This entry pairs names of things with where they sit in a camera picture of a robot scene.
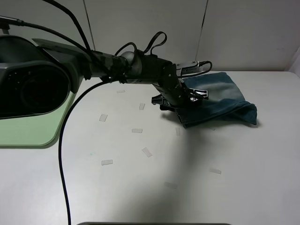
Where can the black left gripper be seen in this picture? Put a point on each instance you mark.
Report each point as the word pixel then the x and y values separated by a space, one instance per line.
pixel 172 94

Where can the children's blue denim shorts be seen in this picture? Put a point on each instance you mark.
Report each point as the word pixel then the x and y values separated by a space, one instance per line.
pixel 226 102

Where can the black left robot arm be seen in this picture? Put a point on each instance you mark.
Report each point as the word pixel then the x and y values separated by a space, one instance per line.
pixel 37 77

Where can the light green plastic tray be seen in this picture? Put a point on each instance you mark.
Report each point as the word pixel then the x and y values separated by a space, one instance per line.
pixel 36 131

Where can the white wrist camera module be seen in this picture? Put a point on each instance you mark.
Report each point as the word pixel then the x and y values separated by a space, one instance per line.
pixel 189 68

